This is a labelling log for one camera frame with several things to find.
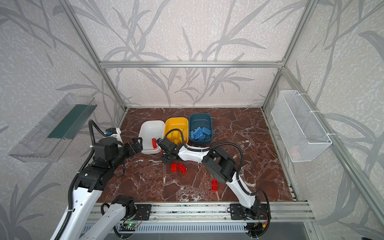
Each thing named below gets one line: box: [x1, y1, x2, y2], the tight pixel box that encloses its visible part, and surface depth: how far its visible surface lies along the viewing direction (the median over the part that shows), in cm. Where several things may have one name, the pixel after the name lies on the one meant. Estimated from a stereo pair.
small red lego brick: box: [170, 163, 178, 173], surface depth 88 cm
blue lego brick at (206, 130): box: [202, 127, 211, 135], surface depth 104 cm
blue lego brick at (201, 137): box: [198, 133, 206, 141], surface depth 101 cm
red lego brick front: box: [211, 178, 219, 192], surface depth 83 cm
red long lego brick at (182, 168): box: [177, 162, 188, 175], surface depth 89 cm
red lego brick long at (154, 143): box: [151, 138, 158, 149], surface depth 98 cm
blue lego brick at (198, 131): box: [193, 126, 203, 137], surface depth 102 cm
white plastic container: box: [138, 120, 165, 154], surface depth 105 cm
